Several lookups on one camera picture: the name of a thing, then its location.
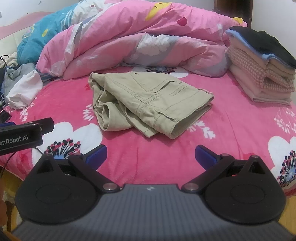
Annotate brown wooden door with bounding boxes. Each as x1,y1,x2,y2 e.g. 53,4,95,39
214,0,251,27

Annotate pale pink folded garment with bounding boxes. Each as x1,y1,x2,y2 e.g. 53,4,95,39
229,64,293,106

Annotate teal floral quilt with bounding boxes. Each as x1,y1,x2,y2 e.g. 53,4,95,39
17,5,97,65

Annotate pink white headboard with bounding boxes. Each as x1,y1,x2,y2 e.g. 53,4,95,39
0,13,51,57

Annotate khaki pants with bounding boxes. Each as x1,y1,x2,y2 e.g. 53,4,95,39
88,72,215,140

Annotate grey cloth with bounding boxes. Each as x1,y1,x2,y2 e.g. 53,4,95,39
3,62,36,98

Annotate thin black cable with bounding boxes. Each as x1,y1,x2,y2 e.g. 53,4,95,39
0,146,45,180

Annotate beige folded garment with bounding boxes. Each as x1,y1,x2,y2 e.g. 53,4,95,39
228,39,296,80

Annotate pink floral quilt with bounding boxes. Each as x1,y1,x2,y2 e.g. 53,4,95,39
36,0,248,80

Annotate black smartphone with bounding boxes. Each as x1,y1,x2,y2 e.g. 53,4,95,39
0,111,11,124

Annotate black folded garment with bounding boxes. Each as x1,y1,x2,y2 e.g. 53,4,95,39
229,25,296,69

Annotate white cloth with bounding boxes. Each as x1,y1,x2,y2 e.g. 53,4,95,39
6,70,44,110

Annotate pink checked folded garment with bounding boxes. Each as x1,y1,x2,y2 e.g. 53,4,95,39
228,50,296,93

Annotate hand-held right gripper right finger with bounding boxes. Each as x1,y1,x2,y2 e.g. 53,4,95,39
184,145,266,194

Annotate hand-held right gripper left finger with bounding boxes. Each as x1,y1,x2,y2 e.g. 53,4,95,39
35,144,121,194

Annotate pink floral bed blanket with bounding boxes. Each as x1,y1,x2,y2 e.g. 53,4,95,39
0,64,296,197

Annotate dark cloth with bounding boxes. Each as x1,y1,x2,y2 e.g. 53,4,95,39
0,68,6,93

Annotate cream knitted cloth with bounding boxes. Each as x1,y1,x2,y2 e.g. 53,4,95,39
0,52,18,69

